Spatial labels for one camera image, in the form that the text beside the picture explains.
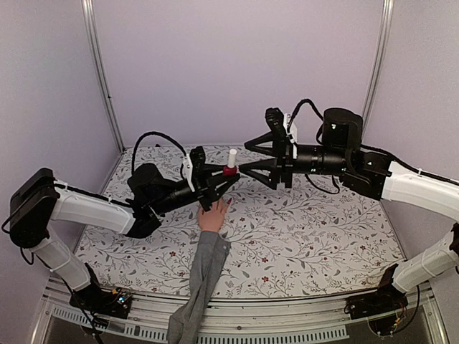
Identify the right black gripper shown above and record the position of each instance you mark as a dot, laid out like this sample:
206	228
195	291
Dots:
281	166

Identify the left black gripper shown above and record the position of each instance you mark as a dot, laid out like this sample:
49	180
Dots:
204	183

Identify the red nail polish bottle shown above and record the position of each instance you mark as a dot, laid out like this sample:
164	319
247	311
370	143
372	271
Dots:
230	171

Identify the white nail polish cap brush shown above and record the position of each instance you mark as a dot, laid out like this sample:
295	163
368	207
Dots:
231	163

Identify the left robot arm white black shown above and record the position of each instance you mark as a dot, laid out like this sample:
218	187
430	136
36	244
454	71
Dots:
43	199

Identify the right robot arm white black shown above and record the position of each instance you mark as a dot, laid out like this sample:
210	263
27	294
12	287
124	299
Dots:
340	154

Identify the person's hand on table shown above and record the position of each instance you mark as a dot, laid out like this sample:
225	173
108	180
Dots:
213	219

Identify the floral patterned table cloth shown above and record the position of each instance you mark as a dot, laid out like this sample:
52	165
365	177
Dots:
287	242

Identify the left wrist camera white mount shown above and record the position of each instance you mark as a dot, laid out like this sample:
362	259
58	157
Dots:
192	163

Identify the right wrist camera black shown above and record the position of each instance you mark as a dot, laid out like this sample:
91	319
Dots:
282	127

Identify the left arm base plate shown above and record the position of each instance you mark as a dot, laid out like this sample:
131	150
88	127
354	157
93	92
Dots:
115	303

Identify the front aluminium rail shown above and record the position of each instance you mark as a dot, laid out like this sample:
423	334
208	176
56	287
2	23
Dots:
325	319

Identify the right aluminium frame post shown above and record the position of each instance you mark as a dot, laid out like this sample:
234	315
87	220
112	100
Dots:
382	42

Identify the aluminium frame post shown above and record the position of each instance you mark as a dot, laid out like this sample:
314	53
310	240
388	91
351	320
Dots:
382	42
92	34

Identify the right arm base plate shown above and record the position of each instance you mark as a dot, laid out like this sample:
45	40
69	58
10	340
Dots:
384	309

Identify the left aluminium frame post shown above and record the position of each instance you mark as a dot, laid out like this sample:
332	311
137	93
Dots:
92	34

